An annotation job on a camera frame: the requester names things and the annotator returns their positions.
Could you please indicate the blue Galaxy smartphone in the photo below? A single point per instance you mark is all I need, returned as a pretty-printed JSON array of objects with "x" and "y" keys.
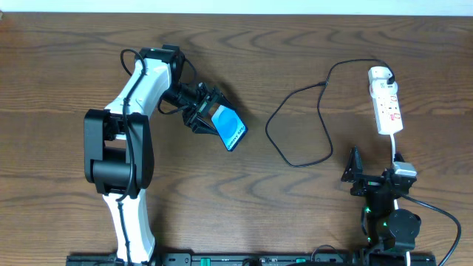
[{"x": 229, "y": 126}]

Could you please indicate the white power strip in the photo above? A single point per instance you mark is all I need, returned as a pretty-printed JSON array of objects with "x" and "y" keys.
[{"x": 385, "y": 100}]

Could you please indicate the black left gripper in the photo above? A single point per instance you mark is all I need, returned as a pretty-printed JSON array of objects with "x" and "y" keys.
[{"x": 202, "y": 106}]

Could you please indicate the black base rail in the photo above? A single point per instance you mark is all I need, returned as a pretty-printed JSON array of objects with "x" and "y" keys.
[{"x": 324, "y": 258}]

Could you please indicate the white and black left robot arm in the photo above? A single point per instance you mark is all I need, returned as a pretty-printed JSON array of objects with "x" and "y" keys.
[{"x": 118, "y": 150}]

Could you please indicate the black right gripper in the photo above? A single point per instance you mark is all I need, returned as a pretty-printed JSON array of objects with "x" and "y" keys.
[{"x": 375, "y": 182}]

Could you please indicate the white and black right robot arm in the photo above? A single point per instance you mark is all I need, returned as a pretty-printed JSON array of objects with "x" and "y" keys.
[{"x": 391, "y": 231}]

